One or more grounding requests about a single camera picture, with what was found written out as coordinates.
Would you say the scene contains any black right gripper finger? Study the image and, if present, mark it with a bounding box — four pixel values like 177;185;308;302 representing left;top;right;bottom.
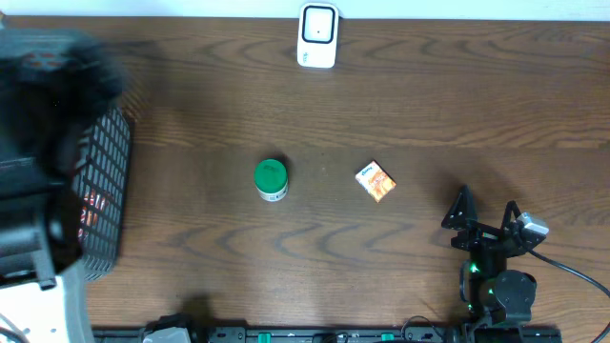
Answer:
441;185;478;231
500;200;521;229

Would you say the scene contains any orange tissue pack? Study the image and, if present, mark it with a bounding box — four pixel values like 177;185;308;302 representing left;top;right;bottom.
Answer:
355;160;397;203

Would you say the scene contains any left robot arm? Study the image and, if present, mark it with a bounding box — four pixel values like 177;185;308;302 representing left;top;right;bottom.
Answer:
1;29;124;342

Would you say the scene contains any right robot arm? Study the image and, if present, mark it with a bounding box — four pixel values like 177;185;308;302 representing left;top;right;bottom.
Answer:
441;186;562;343

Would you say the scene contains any white barcode scanner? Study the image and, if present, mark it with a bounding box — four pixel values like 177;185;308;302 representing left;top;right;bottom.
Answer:
296;2;339;69

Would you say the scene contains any green lid jar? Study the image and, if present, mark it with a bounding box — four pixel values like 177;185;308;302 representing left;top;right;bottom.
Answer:
254;159;289;202

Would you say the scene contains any dark grey plastic basket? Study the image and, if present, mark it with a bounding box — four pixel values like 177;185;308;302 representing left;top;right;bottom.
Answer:
72;107;132;282

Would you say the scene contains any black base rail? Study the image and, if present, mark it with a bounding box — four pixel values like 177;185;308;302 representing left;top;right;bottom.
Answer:
92;314;562;343

